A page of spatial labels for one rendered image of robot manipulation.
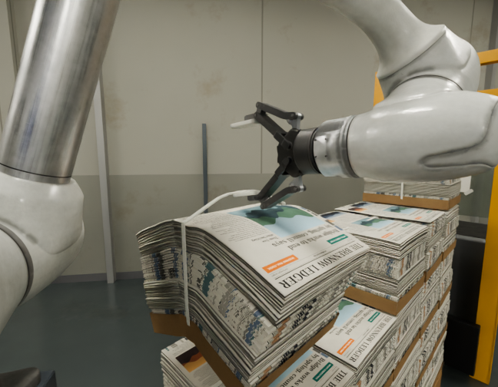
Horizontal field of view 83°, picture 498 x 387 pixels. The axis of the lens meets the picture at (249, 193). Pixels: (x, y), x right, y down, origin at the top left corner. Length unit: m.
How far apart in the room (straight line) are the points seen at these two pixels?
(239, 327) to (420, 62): 0.45
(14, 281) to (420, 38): 0.62
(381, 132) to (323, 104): 2.92
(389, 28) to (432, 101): 0.15
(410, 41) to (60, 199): 0.56
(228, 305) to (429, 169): 0.33
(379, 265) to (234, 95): 2.44
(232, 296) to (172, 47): 2.89
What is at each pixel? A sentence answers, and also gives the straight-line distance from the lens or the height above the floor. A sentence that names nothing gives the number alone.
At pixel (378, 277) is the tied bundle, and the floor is 0.93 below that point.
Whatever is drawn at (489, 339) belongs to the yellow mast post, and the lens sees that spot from 2.24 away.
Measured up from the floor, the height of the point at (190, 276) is 1.09.
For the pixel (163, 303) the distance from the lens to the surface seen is 0.64.
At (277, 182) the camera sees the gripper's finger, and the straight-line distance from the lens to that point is 0.52.
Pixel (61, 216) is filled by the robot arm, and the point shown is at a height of 1.21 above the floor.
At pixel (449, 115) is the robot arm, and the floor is 1.35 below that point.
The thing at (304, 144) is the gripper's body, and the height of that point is 1.32.
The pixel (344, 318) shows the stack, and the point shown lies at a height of 0.83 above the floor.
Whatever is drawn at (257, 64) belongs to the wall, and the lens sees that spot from 3.17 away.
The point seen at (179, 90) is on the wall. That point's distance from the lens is 3.07.
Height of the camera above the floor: 1.31
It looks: 8 degrees down
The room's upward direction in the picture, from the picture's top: straight up
